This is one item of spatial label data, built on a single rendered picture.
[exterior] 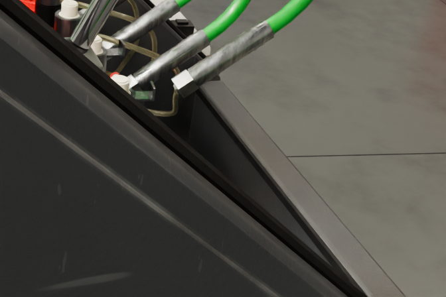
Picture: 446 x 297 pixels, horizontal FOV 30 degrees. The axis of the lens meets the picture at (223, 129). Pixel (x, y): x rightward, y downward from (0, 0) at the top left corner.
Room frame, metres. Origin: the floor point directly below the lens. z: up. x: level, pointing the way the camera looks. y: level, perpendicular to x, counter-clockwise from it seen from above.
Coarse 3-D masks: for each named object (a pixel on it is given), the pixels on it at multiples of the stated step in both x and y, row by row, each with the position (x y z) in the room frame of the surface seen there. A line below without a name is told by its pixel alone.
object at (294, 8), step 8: (296, 0) 0.67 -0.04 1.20; (304, 0) 0.67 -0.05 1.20; (312, 0) 0.68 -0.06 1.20; (288, 8) 0.67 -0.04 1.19; (296, 8) 0.67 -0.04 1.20; (304, 8) 0.67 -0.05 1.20; (272, 16) 0.67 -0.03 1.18; (280, 16) 0.67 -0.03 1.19; (288, 16) 0.67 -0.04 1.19; (296, 16) 0.67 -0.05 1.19; (272, 24) 0.66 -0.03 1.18; (280, 24) 0.66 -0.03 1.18
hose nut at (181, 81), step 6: (186, 72) 0.63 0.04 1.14; (174, 78) 0.63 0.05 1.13; (180, 78) 0.63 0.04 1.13; (186, 78) 0.63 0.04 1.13; (174, 84) 0.63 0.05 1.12; (180, 84) 0.62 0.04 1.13; (186, 84) 0.62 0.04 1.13; (192, 84) 0.63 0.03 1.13; (180, 90) 0.62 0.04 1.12; (186, 90) 0.62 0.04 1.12; (192, 90) 0.63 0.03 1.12
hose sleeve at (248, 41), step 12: (264, 24) 0.66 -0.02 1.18; (240, 36) 0.65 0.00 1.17; (252, 36) 0.65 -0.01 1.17; (264, 36) 0.66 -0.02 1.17; (228, 48) 0.65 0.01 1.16; (240, 48) 0.65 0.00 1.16; (252, 48) 0.65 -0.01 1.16; (204, 60) 0.64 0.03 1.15; (216, 60) 0.64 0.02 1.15; (228, 60) 0.64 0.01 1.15; (192, 72) 0.63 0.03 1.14; (204, 72) 0.63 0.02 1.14; (216, 72) 0.64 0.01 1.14
